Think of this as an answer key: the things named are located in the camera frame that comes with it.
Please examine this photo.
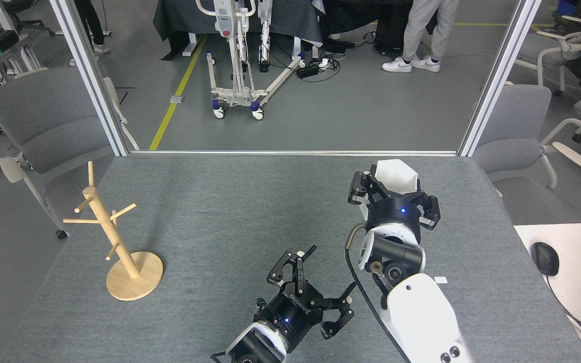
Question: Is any dark table cloth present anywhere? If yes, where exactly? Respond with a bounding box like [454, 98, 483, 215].
[153, 0, 323, 61]

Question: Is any person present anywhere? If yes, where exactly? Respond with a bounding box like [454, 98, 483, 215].
[70, 0, 111, 67]
[381, 0, 460, 74]

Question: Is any black box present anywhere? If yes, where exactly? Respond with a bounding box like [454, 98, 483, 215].
[374, 3, 413, 55]

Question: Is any equipment cart with green light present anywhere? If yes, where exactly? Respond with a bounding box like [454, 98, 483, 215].
[0, 28, 41, 81]

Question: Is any black computer mouse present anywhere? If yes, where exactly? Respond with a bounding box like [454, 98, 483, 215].
[531, 242, 560, 276]

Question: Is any white stand on wheels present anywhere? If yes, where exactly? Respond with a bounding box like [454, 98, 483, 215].
[195, 0, 307, 120]

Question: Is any black mouse cable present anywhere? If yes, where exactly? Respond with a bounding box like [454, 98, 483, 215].
[545, 275, 581, 353]

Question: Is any silver table edge rail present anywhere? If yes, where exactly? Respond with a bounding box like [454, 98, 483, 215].
[129, 150, 458, 157]

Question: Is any white faceted cup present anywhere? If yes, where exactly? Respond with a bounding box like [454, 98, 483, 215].
[374, 159, 419, 197]

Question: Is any white mesh office chair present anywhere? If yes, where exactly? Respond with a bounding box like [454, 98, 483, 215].
[515, 4, 581, 96]

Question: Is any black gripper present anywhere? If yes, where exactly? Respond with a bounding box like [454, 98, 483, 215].
[254, 246, 358, 353]
[347, 164, 441, 245]

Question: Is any grey padded chair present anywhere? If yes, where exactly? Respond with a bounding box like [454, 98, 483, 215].
[472, 82, 581, 197]
[0, 67, 140, 240]

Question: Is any wooden cup rack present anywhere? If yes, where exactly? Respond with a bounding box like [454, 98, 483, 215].
[63, 161, 164, 301]

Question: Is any silver frame post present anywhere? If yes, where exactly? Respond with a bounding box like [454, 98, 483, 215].
[458, 0, 542, 157]
[50, 0, 130, 157]

